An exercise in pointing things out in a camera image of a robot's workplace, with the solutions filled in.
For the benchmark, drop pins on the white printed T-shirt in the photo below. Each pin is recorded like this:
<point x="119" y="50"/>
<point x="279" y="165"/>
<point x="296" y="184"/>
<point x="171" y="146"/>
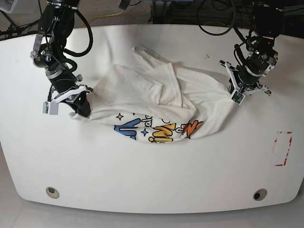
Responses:
<point x="157" y="101"/>

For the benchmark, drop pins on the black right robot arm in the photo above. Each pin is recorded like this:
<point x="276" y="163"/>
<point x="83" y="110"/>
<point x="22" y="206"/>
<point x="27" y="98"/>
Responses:
<point x="55" y="25"/>

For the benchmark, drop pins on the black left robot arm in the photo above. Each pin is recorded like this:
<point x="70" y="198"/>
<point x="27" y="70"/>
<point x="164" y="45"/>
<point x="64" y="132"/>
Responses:
<point x="255" y="55"/>

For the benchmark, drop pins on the right table cable grommet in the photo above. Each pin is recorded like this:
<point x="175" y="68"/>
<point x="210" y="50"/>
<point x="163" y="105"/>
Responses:
<point x="260" y="194"/>

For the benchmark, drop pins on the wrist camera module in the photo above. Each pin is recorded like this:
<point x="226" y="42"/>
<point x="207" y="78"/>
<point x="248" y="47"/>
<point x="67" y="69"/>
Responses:
<point x="50" y="108"/>
<point x="237" y="97"/>

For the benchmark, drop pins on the table cable grommet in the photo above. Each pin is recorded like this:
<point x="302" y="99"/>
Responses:
<point x="52" y="193"/>
<point x="260" y="194"/>

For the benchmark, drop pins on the left table cable grommet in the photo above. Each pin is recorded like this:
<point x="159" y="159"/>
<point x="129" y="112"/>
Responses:
<point x="52" y="193"/>

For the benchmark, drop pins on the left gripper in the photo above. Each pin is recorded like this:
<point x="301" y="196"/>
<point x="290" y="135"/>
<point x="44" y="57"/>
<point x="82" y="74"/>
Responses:
<point x="243" y="83"/>

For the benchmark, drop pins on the red tape rectangle marking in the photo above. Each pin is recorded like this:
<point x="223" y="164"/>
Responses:
<point x="281" y="149"/>

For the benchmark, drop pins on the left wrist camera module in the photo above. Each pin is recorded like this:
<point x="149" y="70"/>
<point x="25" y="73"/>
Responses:
<point x="237" y="97"/>

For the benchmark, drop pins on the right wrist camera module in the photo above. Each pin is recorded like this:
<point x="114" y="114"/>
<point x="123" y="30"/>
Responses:
<point x="50" y="108"/>

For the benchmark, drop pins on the black tripod legs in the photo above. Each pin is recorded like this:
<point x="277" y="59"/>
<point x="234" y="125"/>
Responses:
<point x="15" y="31"/>

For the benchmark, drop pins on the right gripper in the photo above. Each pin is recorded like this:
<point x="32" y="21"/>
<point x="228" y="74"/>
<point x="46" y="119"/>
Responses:
<point x="81" y="105"/>

